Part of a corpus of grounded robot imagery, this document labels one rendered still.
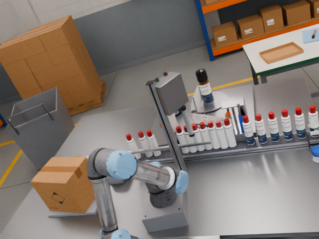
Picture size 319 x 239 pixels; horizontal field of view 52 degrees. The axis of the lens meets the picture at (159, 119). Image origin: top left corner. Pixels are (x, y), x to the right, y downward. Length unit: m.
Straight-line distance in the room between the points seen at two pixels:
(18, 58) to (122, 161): 4.28
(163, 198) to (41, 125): 2.52
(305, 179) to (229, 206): 0.43
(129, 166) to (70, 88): 4.16
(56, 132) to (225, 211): 2.70
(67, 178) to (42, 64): 3.50
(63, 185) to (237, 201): 1.01
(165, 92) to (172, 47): 4.71
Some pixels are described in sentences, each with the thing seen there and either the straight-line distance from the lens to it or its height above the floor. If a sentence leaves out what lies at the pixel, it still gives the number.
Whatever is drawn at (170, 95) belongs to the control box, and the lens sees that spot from 1.85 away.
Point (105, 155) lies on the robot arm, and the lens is 1.38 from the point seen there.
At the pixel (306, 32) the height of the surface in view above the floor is 0.81.
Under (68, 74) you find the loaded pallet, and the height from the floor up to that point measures 0.69.
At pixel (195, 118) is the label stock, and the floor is 1.02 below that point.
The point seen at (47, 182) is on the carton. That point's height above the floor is 1.12.
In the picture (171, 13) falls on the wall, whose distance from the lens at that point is 6.32.
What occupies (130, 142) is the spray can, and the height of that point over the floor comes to 1.03.
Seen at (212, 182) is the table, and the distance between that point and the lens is 2.04.
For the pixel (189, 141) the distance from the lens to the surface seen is 2.16.
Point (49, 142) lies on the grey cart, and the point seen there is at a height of 0.44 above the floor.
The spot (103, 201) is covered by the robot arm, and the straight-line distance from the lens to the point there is 1.54.
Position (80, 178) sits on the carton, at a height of 1.05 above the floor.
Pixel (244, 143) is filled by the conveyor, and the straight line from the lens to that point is 2.18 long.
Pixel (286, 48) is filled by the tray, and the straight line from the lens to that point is 3.55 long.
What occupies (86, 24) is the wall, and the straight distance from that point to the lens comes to 6.59.
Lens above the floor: 2.21
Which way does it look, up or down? 29 degrees down
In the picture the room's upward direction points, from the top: 21 degrees counter-clockwise
